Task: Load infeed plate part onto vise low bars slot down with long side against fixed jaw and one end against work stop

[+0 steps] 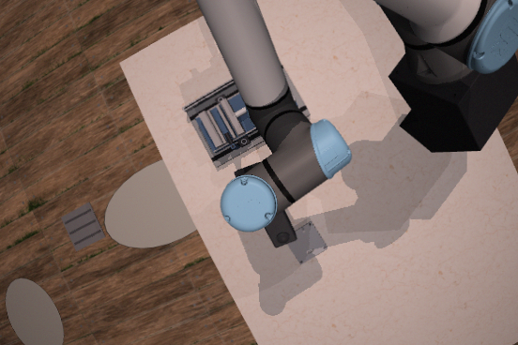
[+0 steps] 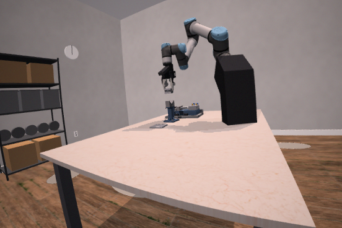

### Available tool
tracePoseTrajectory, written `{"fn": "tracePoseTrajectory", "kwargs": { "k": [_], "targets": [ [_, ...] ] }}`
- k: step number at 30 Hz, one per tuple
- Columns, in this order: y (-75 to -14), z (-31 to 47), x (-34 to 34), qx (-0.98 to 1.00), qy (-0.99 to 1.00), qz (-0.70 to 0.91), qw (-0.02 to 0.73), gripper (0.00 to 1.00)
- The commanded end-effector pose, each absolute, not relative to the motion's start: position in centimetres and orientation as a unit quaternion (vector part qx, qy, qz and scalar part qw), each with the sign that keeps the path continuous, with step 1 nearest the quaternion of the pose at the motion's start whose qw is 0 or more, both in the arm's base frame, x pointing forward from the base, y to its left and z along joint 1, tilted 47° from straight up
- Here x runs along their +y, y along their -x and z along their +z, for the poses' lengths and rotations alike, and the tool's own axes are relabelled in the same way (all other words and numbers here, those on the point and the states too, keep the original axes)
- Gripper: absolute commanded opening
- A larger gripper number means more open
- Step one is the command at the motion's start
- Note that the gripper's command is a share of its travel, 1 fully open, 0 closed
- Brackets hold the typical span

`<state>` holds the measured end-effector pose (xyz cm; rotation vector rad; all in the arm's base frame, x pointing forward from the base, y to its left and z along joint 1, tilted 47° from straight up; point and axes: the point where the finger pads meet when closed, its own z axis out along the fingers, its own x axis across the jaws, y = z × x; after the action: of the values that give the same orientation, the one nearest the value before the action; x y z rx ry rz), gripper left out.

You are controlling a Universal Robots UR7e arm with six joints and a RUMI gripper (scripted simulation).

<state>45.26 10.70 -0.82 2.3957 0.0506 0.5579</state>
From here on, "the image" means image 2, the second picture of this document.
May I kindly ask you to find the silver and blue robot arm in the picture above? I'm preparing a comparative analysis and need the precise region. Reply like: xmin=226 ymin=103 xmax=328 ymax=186
xmin=161 ymin=17 xmax=231 ymax=70

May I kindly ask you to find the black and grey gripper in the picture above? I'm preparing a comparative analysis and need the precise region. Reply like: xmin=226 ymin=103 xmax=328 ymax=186
xmin=162 ymin=63 xmax=176 ymax=91

